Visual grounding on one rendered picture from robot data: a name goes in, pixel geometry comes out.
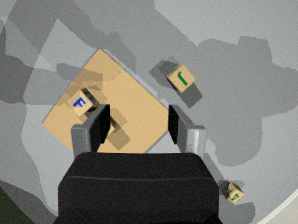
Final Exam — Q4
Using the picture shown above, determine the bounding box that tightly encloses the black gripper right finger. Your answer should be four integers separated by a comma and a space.
168, 105, 207, 160

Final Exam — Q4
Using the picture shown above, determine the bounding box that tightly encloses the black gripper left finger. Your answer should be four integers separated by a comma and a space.
70, 104, 111, 160

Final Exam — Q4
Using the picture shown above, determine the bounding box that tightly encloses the tan wooden block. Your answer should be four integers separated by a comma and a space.
108, 116, 117, 135
222, 182, 244, 204
67, 88, 97, 117
166, 65, 196, 93

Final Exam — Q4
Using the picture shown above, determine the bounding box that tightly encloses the tan flat mat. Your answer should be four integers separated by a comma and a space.
43, 49, 168, 153

